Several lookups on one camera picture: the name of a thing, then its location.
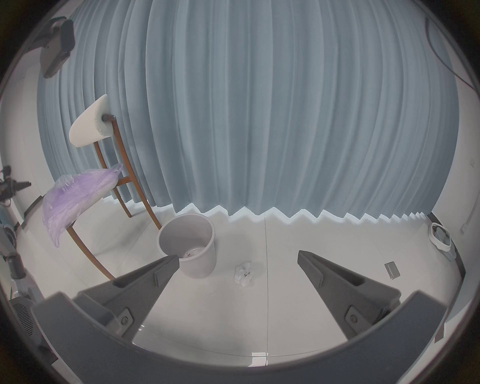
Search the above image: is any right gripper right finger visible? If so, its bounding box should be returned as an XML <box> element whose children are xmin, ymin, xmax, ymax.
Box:
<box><xmin>298</xmin><ymin>250</ymin><xmax>402</xmax><ymax>343</ymax></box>

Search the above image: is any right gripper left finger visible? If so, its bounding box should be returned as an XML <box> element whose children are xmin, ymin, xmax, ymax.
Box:
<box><xmin>74</xmin><ymin>255</ymin><xmax>181</xmax><ymax>343</ymax></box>

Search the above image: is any purple plastic bag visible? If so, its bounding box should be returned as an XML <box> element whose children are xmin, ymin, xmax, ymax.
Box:
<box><xmin>42</xmin><ymin>163</ymin><xmax>124</xmax><ymax>248</ymax></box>

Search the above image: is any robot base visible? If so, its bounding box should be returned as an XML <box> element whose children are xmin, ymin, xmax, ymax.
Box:
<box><xmin>0</xmin><ymin>208</ymin><xmax>47</xmax><ymax>340</ymax></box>

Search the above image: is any white trash bin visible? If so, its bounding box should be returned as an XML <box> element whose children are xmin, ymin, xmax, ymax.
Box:
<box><xmin>157</xmin><ymin>213</ymin><xmax>217</xmax><ymax>279</ymax></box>

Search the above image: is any crumpled white paper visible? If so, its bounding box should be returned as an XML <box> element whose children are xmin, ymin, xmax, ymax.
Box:
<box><xmin>234</xmin><ymin>261</ymin><xmax>255</xmax><ymax>289</ymax></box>

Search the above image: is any small white container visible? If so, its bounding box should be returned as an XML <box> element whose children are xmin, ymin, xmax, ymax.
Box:
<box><xmin>428</xmin><ymin>222</ymin><xmax>456</xmax><ymax>261</ymax></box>

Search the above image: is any white padded wooden chair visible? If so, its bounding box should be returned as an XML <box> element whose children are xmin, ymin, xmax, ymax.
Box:
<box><xmin>56</xmin><ymin>94</ymin><xmax>163</xmax><ymax>281</ymax></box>

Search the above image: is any pale blue curtain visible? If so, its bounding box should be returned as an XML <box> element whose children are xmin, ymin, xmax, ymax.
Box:
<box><xmin>35</xmin><ymin>0</ymin><xmax>460</xmax><ymax>220</ymax></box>

